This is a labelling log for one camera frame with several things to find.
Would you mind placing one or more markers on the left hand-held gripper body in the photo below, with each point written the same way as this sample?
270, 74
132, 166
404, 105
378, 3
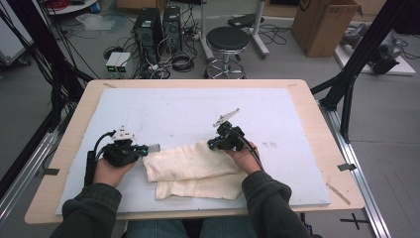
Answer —
120, 153

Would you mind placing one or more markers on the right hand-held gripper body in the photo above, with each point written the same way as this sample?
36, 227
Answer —
231, 139

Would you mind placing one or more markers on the cream printed towel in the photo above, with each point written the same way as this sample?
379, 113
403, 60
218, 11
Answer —
191, 172

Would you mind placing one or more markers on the person's left hand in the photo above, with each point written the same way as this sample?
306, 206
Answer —
110, 173

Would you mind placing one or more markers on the person's right hand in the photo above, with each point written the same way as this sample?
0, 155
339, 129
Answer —
246, 160

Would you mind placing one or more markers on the white foam mat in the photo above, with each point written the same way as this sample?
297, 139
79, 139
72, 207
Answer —
181, 105

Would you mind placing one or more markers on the grey tape piece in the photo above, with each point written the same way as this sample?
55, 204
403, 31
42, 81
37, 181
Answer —
51, 171
346, 167

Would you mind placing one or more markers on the person's left leg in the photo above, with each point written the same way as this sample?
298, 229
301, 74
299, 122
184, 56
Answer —
155, 229

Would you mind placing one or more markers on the person's leg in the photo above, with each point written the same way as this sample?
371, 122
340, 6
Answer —
228, 228
155, 229

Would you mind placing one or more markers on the person's right leg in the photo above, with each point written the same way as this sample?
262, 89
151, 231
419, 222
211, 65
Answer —
228, 228

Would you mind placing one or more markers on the white power supply box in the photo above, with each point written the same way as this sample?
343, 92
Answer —
125, 62
112, 61

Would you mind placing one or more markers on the black round stool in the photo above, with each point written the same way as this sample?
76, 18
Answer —
227, 39

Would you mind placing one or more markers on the white table leg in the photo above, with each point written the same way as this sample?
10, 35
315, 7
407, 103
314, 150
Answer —
204, 33
259, 33

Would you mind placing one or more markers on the large black computer tower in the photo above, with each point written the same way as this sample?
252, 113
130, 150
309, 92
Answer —
147, 33

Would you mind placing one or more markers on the flat black device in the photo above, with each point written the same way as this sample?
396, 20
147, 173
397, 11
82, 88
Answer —
244, 20

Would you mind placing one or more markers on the slim black computer tower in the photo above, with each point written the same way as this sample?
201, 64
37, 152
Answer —
172, 28

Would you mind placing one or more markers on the thin wooden stick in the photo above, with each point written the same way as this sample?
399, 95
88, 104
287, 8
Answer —
338, 193

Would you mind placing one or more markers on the clear plastic sheet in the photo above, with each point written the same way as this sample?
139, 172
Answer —
95, 21

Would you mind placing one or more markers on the brown cardboard box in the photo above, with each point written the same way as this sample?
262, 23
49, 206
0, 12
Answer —
325, 29

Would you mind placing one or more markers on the black tape cross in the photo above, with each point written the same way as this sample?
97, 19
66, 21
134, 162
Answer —
355, 220

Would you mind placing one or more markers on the round white table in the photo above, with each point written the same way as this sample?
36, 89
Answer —
71, 7

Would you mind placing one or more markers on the white board with robot parts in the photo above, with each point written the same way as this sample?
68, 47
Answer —
404, 67

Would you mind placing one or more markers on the aluminium rail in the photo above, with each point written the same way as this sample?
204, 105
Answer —
356, 165
23, 172

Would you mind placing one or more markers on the black metal frame post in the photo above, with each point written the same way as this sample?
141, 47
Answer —
43, 49
363, 49

